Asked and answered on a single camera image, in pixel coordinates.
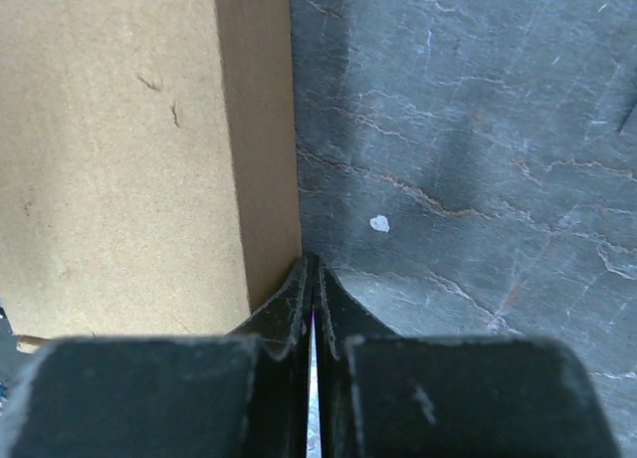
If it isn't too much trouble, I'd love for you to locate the brown cardboard box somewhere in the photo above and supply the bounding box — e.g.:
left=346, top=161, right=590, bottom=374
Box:
left=1, top=0, right=301, bottom=353

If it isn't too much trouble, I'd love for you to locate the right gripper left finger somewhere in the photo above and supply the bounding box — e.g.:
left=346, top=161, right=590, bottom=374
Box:
left=1, top=258, right=313, bottom=457

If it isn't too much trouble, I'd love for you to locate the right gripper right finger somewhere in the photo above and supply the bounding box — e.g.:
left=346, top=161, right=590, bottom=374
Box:
left=313, top=259, right=620, bottom=457

